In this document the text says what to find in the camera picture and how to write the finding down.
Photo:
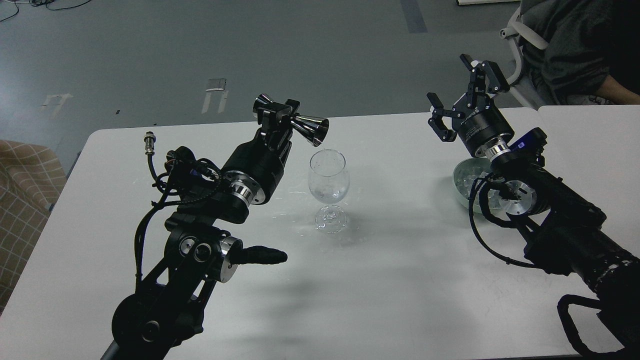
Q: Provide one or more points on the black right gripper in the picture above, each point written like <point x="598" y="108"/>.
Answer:
<point x="474" y="116"/>

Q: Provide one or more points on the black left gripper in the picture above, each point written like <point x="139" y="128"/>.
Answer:
<point x="264" y="157"/>

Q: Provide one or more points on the silver steel jigger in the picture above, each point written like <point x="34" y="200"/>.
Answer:
<point x="313" y="129"/>

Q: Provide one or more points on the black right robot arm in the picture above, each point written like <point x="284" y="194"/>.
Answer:
<point x="561" y="229"/>

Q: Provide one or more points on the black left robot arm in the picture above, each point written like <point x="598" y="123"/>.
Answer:
<point x="168" y="304"/>

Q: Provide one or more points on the green bowl of ice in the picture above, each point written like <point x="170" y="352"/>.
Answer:
<point x="463" y="176"/>

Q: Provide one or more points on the clear wine glass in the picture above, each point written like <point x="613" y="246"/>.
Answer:
<point x="329" y="182"/>

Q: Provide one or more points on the white office chair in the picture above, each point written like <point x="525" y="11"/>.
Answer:
<point x="521" y="87"/>

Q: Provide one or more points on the silver floor plate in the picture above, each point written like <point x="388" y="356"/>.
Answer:
<point x="216" y="84"/>

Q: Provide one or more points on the seated person in grey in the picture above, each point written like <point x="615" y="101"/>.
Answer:
<point x="592" y="56"/>

